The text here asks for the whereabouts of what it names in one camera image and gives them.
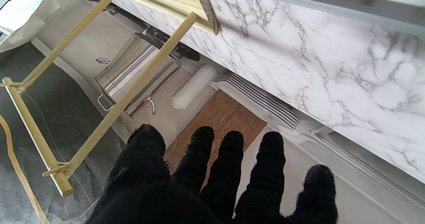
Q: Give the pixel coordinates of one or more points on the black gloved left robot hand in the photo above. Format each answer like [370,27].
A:
[186,197]

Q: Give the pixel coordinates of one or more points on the wooden hanging rack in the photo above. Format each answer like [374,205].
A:
[172,1]

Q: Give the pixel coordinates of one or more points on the grey plastic clothes hanger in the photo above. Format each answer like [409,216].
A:
[332,10]

